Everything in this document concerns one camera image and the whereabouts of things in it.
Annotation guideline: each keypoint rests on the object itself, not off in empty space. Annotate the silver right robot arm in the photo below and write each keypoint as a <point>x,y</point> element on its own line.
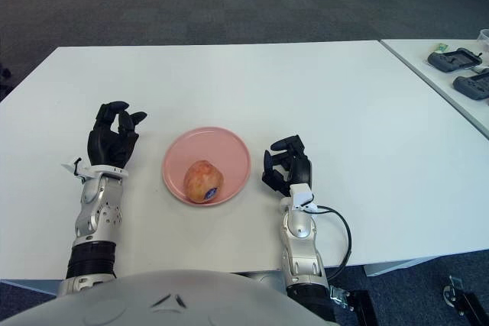
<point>303,249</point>

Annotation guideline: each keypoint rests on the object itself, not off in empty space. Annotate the white table support beam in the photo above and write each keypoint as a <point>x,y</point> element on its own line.
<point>386,268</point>

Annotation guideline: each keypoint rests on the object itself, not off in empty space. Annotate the small green packet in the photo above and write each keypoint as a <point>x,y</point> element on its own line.
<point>441,48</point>

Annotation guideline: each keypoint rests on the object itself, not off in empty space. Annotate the pink round plate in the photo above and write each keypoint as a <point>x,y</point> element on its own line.
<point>206,142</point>

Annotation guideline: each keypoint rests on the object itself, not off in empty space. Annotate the red yellow apple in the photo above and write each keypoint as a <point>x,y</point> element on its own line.
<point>200,181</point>

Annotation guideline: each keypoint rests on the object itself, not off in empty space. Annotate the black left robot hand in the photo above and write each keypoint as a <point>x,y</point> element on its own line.
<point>107,146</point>

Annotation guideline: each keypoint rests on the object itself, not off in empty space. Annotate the grey handheld controller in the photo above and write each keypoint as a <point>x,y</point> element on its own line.
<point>441,62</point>
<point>471,87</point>

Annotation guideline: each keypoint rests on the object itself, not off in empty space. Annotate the clear plastic cup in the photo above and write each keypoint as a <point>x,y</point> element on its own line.
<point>484,37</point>

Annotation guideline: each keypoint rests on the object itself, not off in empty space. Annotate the grey robot torso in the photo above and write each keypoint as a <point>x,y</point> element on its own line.
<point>114,303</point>

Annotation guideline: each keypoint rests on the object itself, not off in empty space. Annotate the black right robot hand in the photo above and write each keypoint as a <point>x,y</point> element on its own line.
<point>302,169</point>

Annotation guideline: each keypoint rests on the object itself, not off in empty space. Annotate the caster wheel with black bar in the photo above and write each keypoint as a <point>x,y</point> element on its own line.
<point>468,303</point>

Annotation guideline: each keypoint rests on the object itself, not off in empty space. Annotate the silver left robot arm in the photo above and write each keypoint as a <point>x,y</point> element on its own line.
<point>97,211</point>

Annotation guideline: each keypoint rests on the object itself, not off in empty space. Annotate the black stand with metal latch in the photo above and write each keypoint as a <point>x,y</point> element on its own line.
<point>361,308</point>

